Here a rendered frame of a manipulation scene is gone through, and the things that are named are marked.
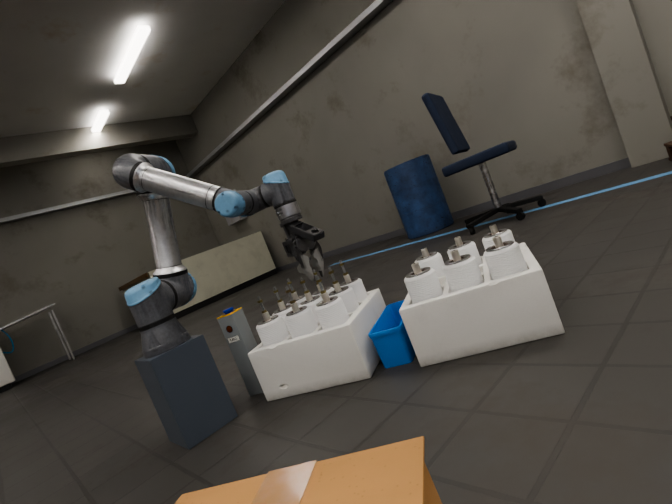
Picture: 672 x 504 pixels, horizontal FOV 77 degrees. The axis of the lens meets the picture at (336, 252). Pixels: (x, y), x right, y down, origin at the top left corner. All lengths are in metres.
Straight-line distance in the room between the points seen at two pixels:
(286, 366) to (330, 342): 0.19
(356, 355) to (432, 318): 0.26
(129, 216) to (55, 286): 1.70
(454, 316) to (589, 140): 3.20
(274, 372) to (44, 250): 7.07
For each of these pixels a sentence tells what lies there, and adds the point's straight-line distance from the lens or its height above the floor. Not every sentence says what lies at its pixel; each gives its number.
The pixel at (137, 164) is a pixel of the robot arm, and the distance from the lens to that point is 1.43.
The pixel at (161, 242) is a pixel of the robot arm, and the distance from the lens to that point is 1.56.
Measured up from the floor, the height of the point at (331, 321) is 0.20.
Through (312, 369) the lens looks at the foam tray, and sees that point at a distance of 1.39.
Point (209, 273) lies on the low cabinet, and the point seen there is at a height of 0.44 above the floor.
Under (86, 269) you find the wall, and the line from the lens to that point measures 8.30.
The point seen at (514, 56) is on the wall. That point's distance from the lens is 4.40.
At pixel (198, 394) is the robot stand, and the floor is 0.13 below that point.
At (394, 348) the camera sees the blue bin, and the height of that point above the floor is 0.06.
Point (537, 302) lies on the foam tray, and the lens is 1.20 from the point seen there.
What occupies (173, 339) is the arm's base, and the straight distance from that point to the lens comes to 1.45.
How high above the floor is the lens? 0.49
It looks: 4 degrees down
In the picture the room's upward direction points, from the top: 22 degrees counter-clockwise
